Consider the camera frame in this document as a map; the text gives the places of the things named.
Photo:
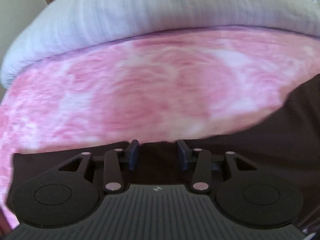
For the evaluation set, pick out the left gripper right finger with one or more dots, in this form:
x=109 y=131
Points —
x=199 y=162

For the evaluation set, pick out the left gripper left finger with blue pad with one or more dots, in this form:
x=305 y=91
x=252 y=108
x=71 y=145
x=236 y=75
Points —
x=117 y=161

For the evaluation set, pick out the dark brown shirt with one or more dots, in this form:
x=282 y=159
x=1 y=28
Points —
x=265 y=185

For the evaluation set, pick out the pink rose blanket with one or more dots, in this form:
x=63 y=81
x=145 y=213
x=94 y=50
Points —
x=174 y=85

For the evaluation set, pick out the white striped duvet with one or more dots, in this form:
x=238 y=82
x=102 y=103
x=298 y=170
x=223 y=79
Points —
x=68 y=25

